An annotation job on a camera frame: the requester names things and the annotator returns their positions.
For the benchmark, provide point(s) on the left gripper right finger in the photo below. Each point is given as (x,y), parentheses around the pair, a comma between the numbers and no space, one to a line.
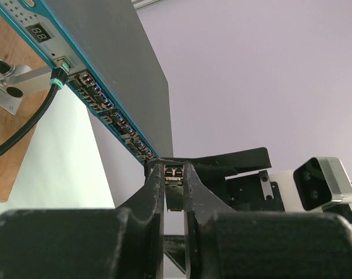
(224,243)

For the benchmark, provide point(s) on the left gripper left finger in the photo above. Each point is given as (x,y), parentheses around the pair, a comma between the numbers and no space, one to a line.
(125,242)

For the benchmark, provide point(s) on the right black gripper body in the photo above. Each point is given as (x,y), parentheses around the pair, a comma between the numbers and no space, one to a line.
(254,192)

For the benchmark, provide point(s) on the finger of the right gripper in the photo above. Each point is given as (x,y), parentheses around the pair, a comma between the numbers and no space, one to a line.
(235,162)
(175,249)

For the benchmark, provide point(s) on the black transceiver plug slanted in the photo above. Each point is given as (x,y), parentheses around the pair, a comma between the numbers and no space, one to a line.
(174,187)

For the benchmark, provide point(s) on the wooden board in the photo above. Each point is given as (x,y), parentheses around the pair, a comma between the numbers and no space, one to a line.
(15,51)

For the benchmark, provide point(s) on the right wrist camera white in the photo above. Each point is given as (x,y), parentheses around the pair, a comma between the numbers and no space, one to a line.
(317,185)

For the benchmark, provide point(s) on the blue black network switch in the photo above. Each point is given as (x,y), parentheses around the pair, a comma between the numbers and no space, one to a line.
(111,65)

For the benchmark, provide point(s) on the grey metal switch mount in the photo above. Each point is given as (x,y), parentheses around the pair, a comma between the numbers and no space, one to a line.
(20,81)

